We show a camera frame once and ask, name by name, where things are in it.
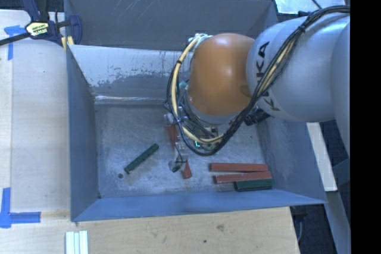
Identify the red-brown flat block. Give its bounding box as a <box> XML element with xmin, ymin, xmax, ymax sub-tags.
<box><xmin>165</xmin><ymin>124</ymin><xmax>193</xmax><ymax>180</ymax></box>
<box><xmin>208</xmin><ymin>162</ymin><xmax>269</xmax><ymax>173</ymax></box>
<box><xmin>212</xmin><ymin>171</ymin><xmax>273</xmax><ymax>184</ymax></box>

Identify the dark green flat block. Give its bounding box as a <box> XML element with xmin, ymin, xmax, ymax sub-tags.
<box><xmin>233</xmin><ymin>178</ymin><xmax>274</xmax><ymax>192</ymax></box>
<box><xmin>123</xmin><ymin>143</ymin><xmax>160</xmax><ymax>175</ymax></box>

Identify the grey metal bin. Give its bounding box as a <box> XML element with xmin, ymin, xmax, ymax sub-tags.
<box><xmin>63</xmin><ymin>0</ymin><xmax>329</xmax><ymax>222</ymax></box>

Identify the pale wood board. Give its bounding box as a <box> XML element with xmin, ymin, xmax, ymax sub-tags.
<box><xmin>10</xmin><ymin>37</ymin><xmax>72</xmax><ymax>214</ymax></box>

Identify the black cylinder on white bracket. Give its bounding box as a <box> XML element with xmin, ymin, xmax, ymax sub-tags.
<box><xmin>243</xmin><ymin>109</ymin><xmax>271</xmax><ymax>126</ymax></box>

